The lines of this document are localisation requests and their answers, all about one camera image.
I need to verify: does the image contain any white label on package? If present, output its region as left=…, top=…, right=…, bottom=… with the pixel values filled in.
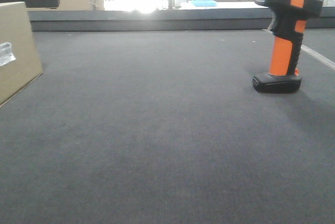
left=0, top=42, right=16, bottom=66

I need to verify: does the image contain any orange black barcode scanner gun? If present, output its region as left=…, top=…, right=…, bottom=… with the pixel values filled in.
left=252, top=0, right=323, bottom=93

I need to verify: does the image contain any blue flat tray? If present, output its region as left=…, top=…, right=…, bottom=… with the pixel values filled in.
left=188, top=0, right=218, bottom=7

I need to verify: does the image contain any metal belt seam strip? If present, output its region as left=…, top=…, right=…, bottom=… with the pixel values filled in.
left=301, top=45, right=335, bottom=71

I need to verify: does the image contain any brown cardboard package box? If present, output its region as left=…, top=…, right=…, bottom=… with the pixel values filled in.
left=1, top=2, right=43, bottom=105

